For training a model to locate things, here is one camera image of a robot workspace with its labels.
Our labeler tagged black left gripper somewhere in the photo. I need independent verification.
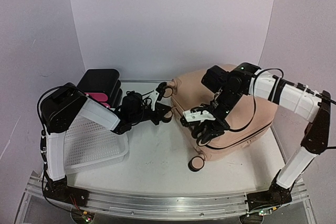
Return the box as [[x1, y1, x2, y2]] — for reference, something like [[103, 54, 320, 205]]
[[130, 103, 171, 125]]

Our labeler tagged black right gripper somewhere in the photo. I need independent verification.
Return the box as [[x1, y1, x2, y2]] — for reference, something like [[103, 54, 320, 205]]
[[195, 89, 244, 143]]

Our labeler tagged pink hard-shell suitcase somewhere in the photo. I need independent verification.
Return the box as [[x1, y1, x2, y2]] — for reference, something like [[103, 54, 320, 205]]
[[162, 62, 278, 172]]

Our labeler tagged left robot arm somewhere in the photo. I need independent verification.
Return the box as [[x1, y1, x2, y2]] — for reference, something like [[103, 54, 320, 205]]
[[37, 82, 172, 201]]

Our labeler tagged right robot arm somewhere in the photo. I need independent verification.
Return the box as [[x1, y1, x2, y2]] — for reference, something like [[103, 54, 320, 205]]
[[193, 61, 335, 211]]

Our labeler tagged black pink drawer organizer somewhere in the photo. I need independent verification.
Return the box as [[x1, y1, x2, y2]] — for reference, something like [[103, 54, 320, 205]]
[[77, 69, 123, 108]]

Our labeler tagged white perforated plastic basket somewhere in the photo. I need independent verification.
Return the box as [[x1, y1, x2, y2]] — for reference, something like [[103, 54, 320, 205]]
[[64, 116, 129, 175]]

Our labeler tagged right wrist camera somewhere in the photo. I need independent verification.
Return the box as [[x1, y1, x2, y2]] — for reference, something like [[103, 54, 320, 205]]
[[180, 110, 216, 127]]

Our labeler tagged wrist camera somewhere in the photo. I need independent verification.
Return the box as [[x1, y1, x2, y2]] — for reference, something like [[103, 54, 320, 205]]
[[148, 88, 165, 111], [180, 110, 216, 127]]

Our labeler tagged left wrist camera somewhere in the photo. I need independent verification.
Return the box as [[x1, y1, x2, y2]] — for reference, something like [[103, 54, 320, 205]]
[[148, 88, 165, 111]]

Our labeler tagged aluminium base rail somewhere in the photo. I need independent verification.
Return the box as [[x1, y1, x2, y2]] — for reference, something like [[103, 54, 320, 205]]
[[14, 172, 317, 223]]

